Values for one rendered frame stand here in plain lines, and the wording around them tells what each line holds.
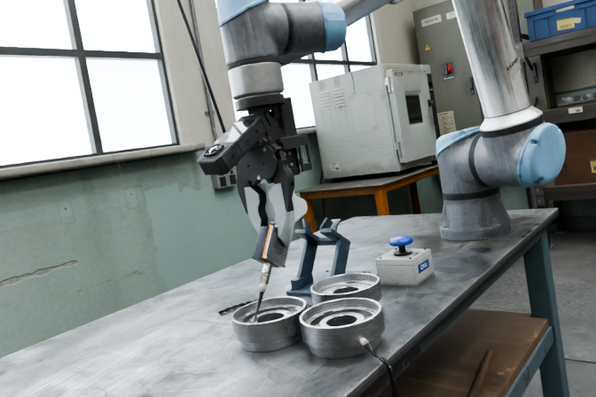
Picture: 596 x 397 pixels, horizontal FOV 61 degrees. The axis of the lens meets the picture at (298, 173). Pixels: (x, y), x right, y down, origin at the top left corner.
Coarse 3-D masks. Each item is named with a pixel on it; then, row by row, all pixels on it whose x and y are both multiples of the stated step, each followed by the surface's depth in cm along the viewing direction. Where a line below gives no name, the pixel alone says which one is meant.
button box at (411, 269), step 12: (396, 252) 87; (408, 252) 86; (420, 252) 86; (384, 264) 85; (396, 264) 84; (408, 264) 83; (420, 264) 84; (432, 264) 87; (384, 276) 86; (396, 276) 84; (408, 276) 83; (420, 276) 84
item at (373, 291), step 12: (336, 276) 82; (348, 276) 82; (360, 276) 81; (372, 276) 78; (312, 288) 77; (324, 288) 80; (336, 288) 79; (348, 288) 79; (360, 288) 77; (372, 288) 73; (312, 300) 76; (324, 300) 73
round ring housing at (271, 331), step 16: (256, 304) 75; (272, 304) 75; (288, 304) 74; (304, 304) 70; (240, 320) 71; (256, 320) 71; (272, 320) 72; (288, 320) 66; (240, 336) 67; (256, 336) 65; (272, 336) 65; (288, 336) 66
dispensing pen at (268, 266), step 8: (264, 232) 71; (264, 240) 70; (256, 248) 70; (256, 256) 70; (264, 264) 70; (272, 264) 71; (264, 272) 70; (264, 280) 69; (264, 288) 69; (256, 312) 68
